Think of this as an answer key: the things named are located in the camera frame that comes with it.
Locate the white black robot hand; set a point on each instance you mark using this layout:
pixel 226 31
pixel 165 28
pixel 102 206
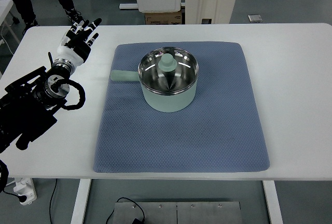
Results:
pixel 75 45

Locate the green pot with handle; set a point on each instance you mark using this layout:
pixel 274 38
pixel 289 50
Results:
pixel 163 103

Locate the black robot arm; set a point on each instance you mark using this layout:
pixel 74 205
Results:
pixel 30 102

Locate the white side table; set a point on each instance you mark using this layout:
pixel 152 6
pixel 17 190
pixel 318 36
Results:
pixel 6 6

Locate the cardboard box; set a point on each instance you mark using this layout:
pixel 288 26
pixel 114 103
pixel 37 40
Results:
pixel 163 18

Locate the glass lid green knob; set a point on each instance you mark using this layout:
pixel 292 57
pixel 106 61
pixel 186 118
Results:
pixel 168 70

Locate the white power strip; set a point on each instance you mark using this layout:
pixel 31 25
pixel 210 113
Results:
pixel 25 190

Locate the blue quilted mat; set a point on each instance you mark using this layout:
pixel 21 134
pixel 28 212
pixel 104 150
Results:
pixel 218 132

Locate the white table leg left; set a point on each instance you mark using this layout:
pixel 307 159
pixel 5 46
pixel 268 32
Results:
pixel 81 201

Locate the white table leg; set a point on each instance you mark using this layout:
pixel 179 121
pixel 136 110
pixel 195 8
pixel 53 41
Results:
pixel 272 202
pixel 81 201

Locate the grey floor socket plate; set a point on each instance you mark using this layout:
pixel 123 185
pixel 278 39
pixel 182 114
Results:
pixel 255 18

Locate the white table leg right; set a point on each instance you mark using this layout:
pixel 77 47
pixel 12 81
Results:
pixel 272 202

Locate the metal base plate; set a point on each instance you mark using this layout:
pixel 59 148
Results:
pixel 178 212

